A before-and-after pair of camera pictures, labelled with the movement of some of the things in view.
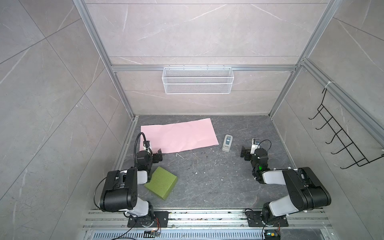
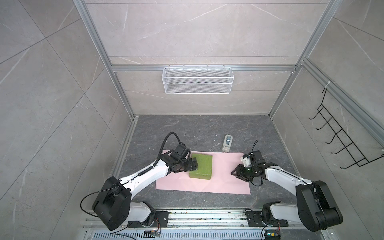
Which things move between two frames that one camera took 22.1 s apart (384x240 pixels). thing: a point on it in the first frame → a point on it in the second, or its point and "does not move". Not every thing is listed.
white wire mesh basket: x=198 y=80 does not move
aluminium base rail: x=229 y=225 does not move
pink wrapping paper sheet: x=178 y=135 → x=222 y=181
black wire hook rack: x=360 y=160 does not move
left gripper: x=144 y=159 → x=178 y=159
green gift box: x=162 y=183 → x=204 y=167
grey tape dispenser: x=227 y=143 does not move
